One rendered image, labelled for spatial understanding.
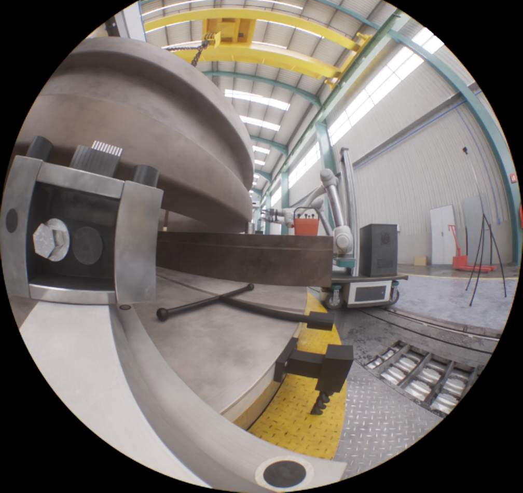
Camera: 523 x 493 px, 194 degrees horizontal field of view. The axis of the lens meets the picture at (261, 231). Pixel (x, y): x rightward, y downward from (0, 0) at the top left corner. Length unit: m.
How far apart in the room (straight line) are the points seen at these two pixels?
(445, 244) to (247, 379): 6.30
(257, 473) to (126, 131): 0.90
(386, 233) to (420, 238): 5.59
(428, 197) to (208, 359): 7.37
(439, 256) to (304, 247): 5.76
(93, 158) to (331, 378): 0.74
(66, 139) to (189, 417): 0.83
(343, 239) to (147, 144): 1.33
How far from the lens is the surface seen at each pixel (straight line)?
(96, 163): 0.41
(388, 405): 0.78
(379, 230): 1.66
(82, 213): 0.42
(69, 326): 0.26
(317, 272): 1.15
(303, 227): 1.15
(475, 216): 6.79
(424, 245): 7.16
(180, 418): 0.25
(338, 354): 0.43
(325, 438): 0.64
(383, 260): 1.68
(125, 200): 0.30
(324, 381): 0.47
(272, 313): 0.61
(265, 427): 0.63
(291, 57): 11.60
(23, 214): 0.35
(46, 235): 0.33
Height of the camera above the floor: 0.58
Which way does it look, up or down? 6 degrees up
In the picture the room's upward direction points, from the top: 3 degrees clockwise
